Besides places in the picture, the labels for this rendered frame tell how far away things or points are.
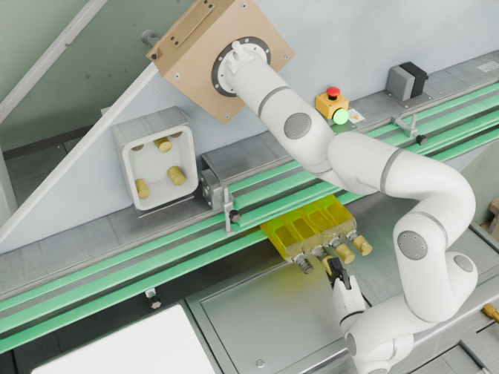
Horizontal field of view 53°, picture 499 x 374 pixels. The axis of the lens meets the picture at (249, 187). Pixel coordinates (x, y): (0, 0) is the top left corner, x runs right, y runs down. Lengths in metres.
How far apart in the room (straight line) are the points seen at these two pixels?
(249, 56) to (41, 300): 0.75
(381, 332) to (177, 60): 0.69
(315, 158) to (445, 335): 0.68
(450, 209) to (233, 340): 0.70
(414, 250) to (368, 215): 0.86
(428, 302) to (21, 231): 0.98
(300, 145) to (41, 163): 1.23
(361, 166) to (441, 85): 0.89
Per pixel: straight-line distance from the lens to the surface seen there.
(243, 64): 1.12
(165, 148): 1.25
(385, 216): 1.70
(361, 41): 1.52
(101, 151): 1.28
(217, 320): 1.39
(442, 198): 0.90
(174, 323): 1.39
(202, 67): 1.13
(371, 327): 1.05
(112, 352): 1.38
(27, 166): 1.99
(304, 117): 0.97
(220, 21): 1.09
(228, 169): 1.34
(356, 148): 0.92
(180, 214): 1.37
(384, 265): 1.57
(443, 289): 0.87
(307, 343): 1.36
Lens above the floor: 1.75
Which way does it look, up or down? 39 degrees down
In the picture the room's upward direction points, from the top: 142 degrees clockwise
